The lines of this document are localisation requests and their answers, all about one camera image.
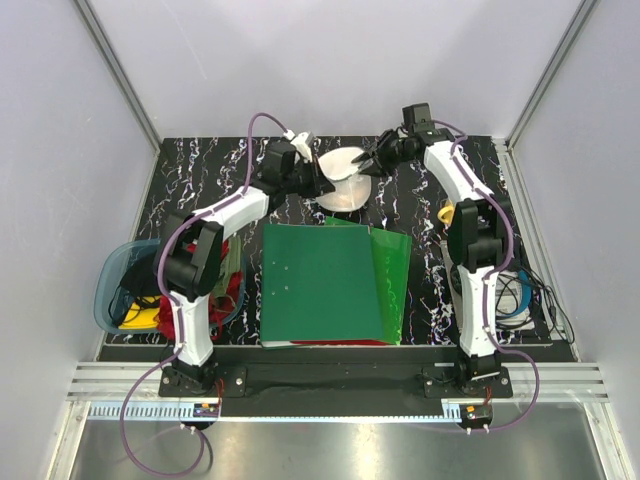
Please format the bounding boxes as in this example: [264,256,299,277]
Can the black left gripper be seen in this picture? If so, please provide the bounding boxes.
[282,155,334,199]

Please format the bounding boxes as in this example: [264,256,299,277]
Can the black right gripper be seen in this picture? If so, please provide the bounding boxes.
[354,130,415,180]

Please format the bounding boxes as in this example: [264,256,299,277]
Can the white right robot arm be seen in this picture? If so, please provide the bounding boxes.
[352,103,514,359]

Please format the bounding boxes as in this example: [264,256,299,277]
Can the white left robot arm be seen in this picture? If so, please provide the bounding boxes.
[154,132,335,396]

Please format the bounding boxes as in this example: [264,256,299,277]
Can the light green plastic folder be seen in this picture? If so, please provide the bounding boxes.
[317,220,411,345]

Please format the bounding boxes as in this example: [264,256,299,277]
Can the yellow tape roll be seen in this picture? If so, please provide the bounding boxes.
[437,201,455,226]

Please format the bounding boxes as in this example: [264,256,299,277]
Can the olive green garment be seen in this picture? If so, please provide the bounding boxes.
[215,235,242,297]

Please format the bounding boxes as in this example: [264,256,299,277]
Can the red garment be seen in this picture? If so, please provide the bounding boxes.
[157,239,246,341]

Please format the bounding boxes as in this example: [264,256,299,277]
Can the red folder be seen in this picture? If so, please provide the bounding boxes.
[285,339,389,347]

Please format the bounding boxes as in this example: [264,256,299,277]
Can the black garment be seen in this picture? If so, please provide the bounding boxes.
[120,254,161,309]

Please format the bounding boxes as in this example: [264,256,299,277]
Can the blue plastic basket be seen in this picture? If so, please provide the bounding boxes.
[94,239,247,341]

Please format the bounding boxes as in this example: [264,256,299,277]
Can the yellow garment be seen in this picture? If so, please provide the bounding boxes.
[119,296,161,331]

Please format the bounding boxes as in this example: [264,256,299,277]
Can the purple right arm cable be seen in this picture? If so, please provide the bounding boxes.
[414,119,541,434]

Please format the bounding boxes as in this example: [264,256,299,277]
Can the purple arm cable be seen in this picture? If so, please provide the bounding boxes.
[414,119,541,434]
[119,112,296,476]

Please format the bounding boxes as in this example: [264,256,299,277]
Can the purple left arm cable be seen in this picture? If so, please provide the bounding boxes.
[119,112,296,476]

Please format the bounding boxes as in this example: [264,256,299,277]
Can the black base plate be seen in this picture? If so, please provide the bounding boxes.
[159,346,513,399]

